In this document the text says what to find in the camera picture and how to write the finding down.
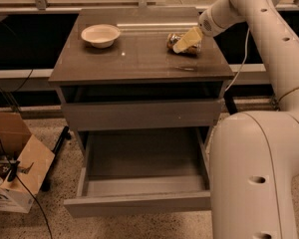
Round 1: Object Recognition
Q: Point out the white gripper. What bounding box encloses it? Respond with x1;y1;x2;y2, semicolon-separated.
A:
172;0;245;54

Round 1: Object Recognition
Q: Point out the crushed orange soda can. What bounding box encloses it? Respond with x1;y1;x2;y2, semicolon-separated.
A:
166;33;201;55

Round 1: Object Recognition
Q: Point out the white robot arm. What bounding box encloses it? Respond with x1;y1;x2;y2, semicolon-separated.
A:
198;0;299;239

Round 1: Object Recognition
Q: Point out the closed grey top drawer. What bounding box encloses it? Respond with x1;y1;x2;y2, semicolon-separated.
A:
62;100;223;131

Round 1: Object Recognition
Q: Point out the grey drawer cabinet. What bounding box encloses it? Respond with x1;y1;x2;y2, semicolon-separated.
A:
49;7;232;147

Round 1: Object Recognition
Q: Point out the open grey middle drawer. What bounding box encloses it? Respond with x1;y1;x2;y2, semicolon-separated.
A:
64;127;210;217

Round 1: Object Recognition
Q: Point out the black stand leg right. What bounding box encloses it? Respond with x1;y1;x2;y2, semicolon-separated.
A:
224;93;238;115

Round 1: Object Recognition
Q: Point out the black stand leg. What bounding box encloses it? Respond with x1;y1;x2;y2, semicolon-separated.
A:
41;126;71;192
224;93;238;115

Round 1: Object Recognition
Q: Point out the white paper bowl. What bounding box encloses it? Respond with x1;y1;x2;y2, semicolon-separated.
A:
81;24;121;49

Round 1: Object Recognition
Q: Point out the open cardboard box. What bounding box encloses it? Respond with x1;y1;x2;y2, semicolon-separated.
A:
0;113;54;213

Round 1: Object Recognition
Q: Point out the black stand leg left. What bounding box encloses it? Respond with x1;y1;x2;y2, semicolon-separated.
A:
41;126;71;192

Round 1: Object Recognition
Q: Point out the white hanging cable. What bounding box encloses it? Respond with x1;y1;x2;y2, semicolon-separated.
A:
224;27;251;94

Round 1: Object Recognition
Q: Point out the black cable on floor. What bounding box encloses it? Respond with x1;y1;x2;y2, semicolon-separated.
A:
0;121;54;239

